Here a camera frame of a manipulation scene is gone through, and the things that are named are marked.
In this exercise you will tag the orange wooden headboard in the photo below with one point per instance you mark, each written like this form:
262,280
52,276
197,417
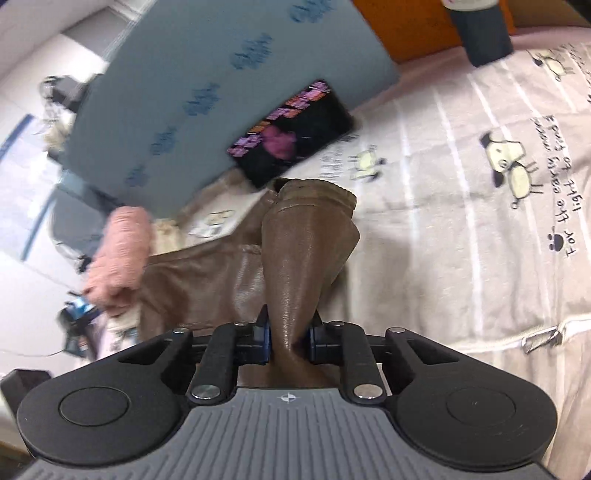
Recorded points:
406,27

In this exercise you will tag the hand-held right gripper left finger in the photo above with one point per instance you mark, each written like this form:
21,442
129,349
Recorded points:
263,342

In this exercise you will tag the black device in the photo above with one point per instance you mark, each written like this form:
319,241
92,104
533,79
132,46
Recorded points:
69,92

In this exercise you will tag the printed bed cover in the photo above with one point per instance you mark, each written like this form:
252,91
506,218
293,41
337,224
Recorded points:
438,230

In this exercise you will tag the blue patterned pillow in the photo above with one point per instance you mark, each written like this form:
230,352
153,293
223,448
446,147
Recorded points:
194,69

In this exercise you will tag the cream cloth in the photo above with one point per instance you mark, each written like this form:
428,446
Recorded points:
164,235

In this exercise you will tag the metal zipper pull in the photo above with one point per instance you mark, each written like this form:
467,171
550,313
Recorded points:
540,339

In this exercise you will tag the brown pants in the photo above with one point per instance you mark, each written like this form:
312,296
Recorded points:
300,240

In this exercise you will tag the dark blue cylinder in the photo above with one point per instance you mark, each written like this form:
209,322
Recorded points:
485,34

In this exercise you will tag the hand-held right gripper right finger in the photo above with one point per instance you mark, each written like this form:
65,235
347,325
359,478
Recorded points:
314,345

